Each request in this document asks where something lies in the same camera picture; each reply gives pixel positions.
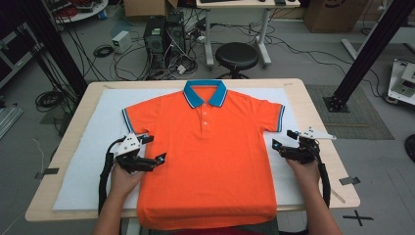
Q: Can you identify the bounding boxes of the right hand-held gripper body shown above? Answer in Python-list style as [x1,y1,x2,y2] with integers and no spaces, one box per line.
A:
[280,126,337,165]

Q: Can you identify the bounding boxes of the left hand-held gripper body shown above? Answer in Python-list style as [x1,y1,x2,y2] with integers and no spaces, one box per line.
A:
[112,131,158,174]

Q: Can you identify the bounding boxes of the orange polo shirt blue collar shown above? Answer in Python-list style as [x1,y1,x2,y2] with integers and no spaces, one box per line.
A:
[121,79,287,231]

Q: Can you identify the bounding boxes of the person's right hand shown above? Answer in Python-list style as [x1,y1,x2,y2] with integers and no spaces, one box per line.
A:
[285,159,322,190]

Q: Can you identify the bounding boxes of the person's left hand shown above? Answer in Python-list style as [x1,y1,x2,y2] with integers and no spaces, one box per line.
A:
[110,163,146,199]

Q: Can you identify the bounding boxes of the white foam mat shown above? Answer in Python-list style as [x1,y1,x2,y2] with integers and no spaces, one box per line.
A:
[52,87,306,212]

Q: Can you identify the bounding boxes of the grey tape strip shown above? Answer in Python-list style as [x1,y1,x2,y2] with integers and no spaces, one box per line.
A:
[33,167,61,180]
[338,176,361,186]

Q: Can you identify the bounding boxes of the thin wooden stick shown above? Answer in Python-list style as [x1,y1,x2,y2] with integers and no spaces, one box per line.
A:
[331,188,346,205]

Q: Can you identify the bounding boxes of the grey floor mat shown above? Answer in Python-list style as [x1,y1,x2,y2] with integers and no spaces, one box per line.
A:
[304,84,394,141]

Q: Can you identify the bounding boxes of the black tape cross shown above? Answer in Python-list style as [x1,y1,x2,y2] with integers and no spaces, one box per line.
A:
[342,210,375,227]

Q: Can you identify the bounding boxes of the black round stool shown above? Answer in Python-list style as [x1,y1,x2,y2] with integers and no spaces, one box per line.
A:
[214,41,260,80]

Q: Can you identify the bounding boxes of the black computer tower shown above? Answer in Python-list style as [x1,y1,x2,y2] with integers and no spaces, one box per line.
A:
[143,15,167,71]
[165,23,188,68]

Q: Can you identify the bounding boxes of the small white box device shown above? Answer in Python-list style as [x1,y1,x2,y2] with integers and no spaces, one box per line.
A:
[112,29,133,54]

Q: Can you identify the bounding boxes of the black round base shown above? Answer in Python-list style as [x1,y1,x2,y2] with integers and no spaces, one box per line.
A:
[404,133,415,165]

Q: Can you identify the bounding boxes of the white desk with legs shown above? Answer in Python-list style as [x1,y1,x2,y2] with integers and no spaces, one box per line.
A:
[195,0,301,70]

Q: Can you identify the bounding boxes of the white machine with grey panel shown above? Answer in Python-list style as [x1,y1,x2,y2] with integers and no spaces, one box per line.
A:
[387,58,415,107]

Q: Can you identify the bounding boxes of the large brown cardboard box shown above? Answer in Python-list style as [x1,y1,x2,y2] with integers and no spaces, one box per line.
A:
[303,0,370,33]

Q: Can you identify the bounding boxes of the round white table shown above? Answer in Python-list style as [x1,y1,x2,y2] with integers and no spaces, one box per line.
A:
[48,0,110,24]

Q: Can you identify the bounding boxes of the grey metal rack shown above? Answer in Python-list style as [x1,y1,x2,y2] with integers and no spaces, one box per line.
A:
[0,23,43,89]

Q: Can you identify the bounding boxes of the large coil of black cable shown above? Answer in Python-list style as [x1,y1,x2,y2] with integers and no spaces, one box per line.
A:
[34,89,67,114]

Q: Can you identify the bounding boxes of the small coil of black cable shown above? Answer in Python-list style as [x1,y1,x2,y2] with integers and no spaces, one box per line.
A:
[93,44,115,59]

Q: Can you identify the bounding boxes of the black metal frame post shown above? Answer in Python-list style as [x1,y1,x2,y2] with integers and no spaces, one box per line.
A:
[322,0,415,114]
[18,0,89,99]

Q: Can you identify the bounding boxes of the silver metal rail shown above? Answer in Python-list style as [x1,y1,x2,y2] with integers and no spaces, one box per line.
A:
[0,106,23,140]

